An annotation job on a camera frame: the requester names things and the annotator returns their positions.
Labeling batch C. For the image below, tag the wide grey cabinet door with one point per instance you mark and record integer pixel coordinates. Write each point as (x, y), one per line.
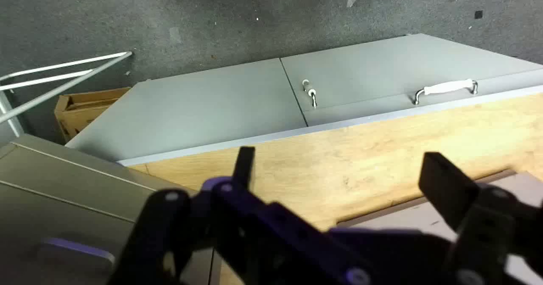
(203, 111)

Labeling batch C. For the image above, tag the grey cabinet drawer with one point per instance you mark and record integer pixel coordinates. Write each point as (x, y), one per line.
(382, 107)

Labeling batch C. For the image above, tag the grey cabinet with wooden top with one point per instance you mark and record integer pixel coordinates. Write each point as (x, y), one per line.
(339, 157)

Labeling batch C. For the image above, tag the cardboard box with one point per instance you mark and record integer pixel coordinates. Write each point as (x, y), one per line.
(80, 111)

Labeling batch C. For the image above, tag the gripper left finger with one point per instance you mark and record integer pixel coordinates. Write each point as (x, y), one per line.
(254, 230)

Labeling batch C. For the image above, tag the white metal frame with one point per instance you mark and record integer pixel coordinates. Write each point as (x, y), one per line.
(51, 88)

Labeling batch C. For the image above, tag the olive metal file cabinet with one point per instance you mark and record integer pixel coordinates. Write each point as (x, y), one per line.
(63, 191)

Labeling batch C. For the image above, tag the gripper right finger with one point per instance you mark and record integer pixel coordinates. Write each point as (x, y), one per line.
(479, 217)

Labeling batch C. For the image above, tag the file cabinet drawer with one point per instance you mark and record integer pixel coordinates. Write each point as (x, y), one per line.
(51, 221)

